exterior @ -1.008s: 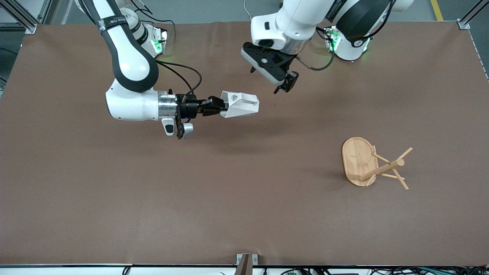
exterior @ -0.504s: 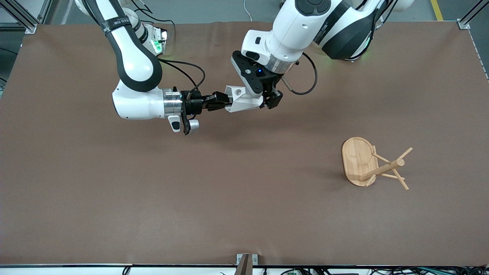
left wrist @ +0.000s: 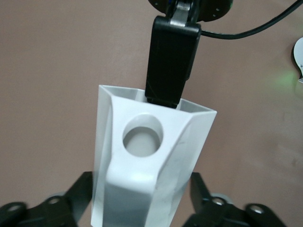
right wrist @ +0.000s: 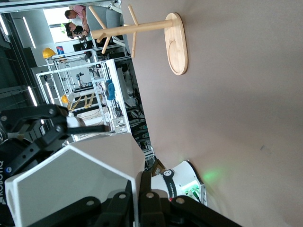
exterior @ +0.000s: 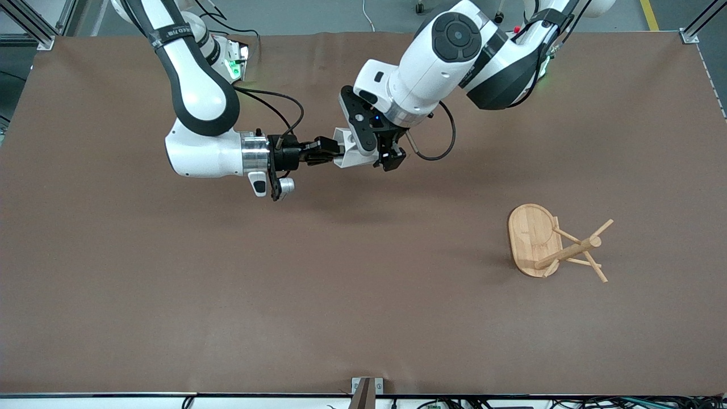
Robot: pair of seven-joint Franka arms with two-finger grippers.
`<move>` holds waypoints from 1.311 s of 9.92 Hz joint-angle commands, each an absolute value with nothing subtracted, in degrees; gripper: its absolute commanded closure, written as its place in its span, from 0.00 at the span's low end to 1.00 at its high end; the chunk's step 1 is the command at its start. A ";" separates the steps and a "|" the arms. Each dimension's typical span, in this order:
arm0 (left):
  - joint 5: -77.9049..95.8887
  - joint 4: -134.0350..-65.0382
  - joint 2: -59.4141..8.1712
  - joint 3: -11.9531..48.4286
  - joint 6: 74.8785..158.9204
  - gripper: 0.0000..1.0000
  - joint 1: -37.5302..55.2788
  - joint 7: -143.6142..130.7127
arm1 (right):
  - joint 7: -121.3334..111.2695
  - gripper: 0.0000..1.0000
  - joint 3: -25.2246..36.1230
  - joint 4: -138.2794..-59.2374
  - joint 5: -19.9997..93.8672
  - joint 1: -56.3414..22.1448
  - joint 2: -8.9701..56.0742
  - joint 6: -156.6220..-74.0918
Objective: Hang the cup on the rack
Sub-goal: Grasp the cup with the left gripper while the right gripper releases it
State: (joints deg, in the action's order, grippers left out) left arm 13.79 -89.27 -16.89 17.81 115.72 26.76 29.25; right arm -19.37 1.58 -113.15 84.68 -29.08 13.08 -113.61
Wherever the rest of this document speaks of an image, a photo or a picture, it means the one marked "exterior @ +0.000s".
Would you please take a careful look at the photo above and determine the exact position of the white faceted cup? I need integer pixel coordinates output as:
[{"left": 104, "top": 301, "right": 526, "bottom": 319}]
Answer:
[{"left": 332, "top": 127, "right": 380, "bottom": 170}]

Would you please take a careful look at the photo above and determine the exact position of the wooden cup rack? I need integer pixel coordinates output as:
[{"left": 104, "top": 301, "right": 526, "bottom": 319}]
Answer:
[{"left": 507, "top": 203, "right": 615, "bottom": 283}]

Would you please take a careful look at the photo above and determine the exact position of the brown table cover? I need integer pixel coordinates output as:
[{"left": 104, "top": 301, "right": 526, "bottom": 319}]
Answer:
[{"left": 0, "top": 31, "right": 727, "bottom": 397}]

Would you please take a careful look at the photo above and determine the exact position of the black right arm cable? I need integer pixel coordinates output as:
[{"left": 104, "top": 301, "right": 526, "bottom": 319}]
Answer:
[{"left": 232, "top": 84, "right": 305, "bottom": 149}]

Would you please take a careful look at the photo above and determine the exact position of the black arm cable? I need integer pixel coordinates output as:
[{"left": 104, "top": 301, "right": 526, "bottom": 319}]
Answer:
[
  {"left": 408, "top": 101, "right": 457, "bottom": 162},
  {"left": 232, "top": 84, "right": 305, "bottom": 149}
]

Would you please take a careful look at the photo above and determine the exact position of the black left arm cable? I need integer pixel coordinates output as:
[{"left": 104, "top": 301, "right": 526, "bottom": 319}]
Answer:
[{"left": 408, "top": 101, "right": 457, "bottom": 162}]

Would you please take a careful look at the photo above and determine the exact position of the grey metal bracket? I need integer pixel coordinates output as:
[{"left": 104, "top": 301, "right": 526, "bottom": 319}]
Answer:
[{"left": 351, "top": 377, "right": 385, "bottom": 396}]

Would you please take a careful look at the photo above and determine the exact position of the dark camera pole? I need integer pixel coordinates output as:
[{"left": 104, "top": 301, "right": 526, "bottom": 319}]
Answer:
[{"left": 348, "top": 379, "right": 375, "bottom": 409}]

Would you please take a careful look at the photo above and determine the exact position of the black cable bundle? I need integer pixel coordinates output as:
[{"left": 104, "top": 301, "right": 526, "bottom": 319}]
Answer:
[{"left": 417, "top": 396, "right": 727, "bottom": 409}]

